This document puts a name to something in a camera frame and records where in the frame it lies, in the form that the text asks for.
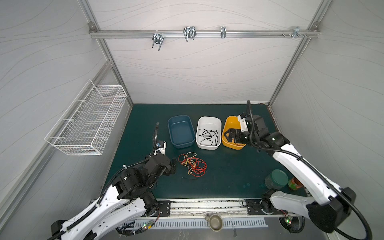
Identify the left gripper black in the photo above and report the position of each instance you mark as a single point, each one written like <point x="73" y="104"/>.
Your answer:
<point x="168" y="170"/>

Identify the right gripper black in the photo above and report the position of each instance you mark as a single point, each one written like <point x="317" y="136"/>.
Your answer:
<point x="240" y="136"/>

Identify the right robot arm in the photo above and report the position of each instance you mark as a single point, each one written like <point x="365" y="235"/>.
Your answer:
<point x="328" y="206"/>

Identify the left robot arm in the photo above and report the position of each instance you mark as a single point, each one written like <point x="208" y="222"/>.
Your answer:
<point x="126" y="197"/>

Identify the yellow plastic bin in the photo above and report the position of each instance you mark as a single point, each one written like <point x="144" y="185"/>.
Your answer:
<point x="231" y="123"/>

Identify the white plastic bin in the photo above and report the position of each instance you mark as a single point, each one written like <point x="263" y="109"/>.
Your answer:
<point x="209" y="132"/>

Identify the blue plastic bin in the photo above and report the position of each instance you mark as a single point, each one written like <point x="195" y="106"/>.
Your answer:
<point x="181" y="130"/>

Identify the yellow cap bottle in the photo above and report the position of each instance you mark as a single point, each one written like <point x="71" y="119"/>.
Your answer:
<point x="294" y="184"/>

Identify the small metal cup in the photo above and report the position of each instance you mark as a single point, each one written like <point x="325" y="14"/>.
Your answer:
<point x="215" y="222"/>

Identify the aluminium crossbar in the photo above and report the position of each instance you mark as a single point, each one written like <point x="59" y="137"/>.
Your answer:
<point x="193" y="33"/>

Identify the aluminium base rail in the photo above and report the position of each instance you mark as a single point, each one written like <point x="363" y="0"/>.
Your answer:
<point x="225" y="207"/>

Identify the white wire basket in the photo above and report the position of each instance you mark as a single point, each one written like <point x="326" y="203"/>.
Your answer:
<point x="86" y="125"/>

